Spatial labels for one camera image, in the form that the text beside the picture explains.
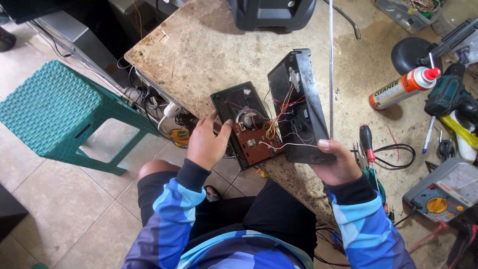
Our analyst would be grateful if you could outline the person's left hand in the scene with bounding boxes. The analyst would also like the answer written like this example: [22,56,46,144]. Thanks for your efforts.
[186,111,233,172]

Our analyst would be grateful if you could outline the person's right hand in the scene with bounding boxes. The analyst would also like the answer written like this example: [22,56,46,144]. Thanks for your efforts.
[311,139,363,186]

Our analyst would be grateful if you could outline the black radio front shell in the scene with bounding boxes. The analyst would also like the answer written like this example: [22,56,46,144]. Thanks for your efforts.
[210,81,284,170]

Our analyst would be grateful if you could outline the black radio shell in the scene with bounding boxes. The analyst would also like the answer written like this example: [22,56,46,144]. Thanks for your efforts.
[267,48,337,165]
[210,81,284,170]

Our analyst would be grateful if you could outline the black radio back shell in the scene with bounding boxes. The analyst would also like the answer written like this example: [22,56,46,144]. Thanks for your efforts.
[267,48,337,165]

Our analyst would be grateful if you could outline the yellow black tester device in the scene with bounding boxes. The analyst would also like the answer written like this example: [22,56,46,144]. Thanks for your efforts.
[168,128,190,148]

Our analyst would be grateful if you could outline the white power plug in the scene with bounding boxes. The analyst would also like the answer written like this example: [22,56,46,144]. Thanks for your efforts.
[158,102,181,135]

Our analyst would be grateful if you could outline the person's sandal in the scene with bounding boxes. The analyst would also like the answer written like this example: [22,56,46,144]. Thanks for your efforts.
[204,185,224,202]

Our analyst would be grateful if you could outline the round radio speaker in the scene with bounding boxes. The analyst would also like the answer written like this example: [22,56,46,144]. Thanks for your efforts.
[236,108,264,130]

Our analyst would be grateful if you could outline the brown circuit board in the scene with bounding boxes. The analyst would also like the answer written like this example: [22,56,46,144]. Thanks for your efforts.
[232,121,284,166]

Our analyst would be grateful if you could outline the blue white pen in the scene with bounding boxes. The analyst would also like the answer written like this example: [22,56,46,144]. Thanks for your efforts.
[422,115,437,154]

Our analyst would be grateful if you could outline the silver telescopic antenna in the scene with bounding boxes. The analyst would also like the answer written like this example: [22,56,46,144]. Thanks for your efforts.
[329,0,334,140]

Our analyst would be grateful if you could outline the orange white spray can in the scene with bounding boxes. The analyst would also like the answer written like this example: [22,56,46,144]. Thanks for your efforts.
[368,67,441,111]

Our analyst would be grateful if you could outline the grey analog multimeter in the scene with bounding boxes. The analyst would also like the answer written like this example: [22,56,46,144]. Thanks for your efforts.
[403,157,478,223]

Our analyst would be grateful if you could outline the black small pliers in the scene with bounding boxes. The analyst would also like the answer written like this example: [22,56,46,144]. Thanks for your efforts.
[435,127,456,164]

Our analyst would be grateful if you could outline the red multimeter probe lead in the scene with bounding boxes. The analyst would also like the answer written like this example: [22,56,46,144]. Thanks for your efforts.
[408,220,449,255]

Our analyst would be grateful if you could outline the black round lamp base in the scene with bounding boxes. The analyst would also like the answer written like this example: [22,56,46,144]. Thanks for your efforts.
[391,37,443,76]

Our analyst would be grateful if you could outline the black speaker box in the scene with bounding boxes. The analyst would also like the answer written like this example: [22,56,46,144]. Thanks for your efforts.
[226,0,317,32]

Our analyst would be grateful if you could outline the teal plastic woven stool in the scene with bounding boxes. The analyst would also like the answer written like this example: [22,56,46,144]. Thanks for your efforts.
[0,60,160,176]

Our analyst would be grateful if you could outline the grey metal cabinet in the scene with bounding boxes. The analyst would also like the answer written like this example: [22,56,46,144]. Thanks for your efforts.
[35,0,180,88]

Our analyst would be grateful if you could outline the clear plastic parts box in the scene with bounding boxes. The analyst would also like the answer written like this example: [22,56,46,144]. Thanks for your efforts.
[374,0,443,35]

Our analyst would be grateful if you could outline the clear plastic jar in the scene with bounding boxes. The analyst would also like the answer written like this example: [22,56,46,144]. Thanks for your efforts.
[432,0,478,37]

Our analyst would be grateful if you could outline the red black handled screwdriver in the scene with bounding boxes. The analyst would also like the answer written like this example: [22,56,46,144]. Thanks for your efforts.
[359,124,379,187]

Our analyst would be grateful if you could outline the black cable loop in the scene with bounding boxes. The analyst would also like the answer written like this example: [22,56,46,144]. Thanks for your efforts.
[350,144,416,169]

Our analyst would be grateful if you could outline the tangle of black cables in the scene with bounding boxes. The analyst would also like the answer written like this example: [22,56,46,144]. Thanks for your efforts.
[117,56,198,129]

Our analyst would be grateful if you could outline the bundle of coloured wires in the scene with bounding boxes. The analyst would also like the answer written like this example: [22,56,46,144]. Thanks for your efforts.
[224,83,318,152]

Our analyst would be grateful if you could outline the yellow handled tool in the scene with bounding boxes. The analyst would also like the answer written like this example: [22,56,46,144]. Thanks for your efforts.
[439,111,478,150]

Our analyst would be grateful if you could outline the teal cordless drill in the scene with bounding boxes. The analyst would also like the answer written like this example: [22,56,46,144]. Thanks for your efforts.
[424,62,478,126]

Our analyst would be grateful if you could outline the grey flexible hose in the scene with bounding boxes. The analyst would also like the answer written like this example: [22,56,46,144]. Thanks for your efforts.
[323,0,362,40]

